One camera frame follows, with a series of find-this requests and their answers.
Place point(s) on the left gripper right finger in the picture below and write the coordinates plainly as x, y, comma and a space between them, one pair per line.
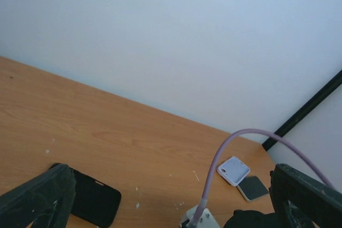
301, 201

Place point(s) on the right black frame post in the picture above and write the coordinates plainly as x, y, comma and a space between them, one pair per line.
309, 106

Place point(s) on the lavender phone case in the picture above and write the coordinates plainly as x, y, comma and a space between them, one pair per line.
233, 170

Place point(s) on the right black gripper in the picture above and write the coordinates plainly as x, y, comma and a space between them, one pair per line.
249, 219

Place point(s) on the black phone case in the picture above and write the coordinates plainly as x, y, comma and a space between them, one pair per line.
94, 202

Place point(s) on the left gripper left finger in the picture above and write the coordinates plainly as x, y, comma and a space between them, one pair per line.
44, 201

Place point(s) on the white phone black screen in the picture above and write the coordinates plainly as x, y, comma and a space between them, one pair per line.
251, 188

